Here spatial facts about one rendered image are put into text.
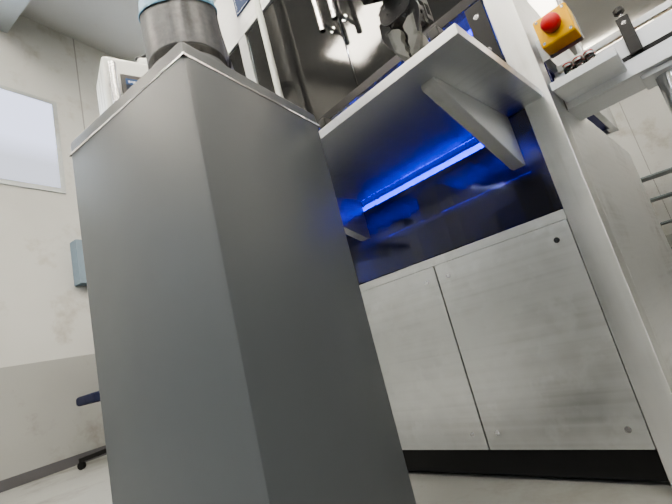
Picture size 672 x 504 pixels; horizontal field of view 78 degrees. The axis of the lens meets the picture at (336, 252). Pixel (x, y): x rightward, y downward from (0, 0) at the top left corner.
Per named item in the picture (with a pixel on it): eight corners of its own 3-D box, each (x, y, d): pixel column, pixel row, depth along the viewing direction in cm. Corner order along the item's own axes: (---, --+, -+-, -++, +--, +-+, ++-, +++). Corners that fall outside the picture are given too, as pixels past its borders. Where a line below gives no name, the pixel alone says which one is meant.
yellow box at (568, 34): (552, 59, 99) (542, 34, 100) (584, 39, 94) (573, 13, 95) (541, 48, 93) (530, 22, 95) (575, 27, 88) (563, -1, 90)
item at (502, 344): (335, 411, 284) (306, 288, 302) (726, 374, 146) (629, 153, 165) (199, 468, 212) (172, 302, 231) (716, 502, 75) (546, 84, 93)
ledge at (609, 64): (570, 106, 103) (567, 99, 103) (630, 74, 94) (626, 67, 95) (552, 91, 93) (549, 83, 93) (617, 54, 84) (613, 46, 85)
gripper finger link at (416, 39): (442, 62, 79) (429, 22, 81) (426, 51, 75) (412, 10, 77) (429, 72, 81) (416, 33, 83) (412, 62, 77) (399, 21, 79)
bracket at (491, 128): (513, 170, 99) (496, 123, 102) (525, 164, 97) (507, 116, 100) (440, 147, 75) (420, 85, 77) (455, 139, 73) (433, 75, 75)
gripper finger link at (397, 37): (429, 72, 81) (416, 33, 83) (412, 62, 77) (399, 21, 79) (416, 81, 83) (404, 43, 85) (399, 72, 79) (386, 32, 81)
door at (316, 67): (276, 156, 166) (247, 34, 178) (358, 88, 135) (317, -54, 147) (275, 156, 165) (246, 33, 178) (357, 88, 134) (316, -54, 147)
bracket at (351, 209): (363, 241, 132) (353, 203, 135) (370, 237, 130) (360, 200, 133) (279, 240, 108) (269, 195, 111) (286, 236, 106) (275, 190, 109)
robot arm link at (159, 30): (131, 50, 57) (118, -29, 60) (168, 106, 70) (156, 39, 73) (218, 33, 57) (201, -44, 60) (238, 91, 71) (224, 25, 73)
